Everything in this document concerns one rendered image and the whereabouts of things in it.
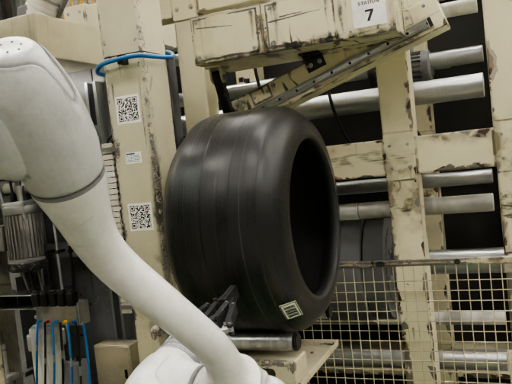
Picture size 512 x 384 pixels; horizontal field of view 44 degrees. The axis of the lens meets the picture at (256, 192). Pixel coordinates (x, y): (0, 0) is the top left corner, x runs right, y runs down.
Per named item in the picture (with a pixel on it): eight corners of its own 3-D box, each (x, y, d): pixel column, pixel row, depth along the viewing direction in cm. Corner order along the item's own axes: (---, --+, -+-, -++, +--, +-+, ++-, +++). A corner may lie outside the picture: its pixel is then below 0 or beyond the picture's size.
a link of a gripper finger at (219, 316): (201, 324, 124) (207, 324, 124) (224, 297, 134) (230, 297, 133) (205, 341, 125) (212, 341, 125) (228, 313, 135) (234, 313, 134)
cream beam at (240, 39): (193, 66, 188) (187, 17, 187) (228, 73, 211) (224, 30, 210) (397, 30, 164) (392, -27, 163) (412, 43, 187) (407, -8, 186)
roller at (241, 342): (164, 339, 160) (171, 327, 163) (171, 352, 162) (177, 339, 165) (293, 341, 146) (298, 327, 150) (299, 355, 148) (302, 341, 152)
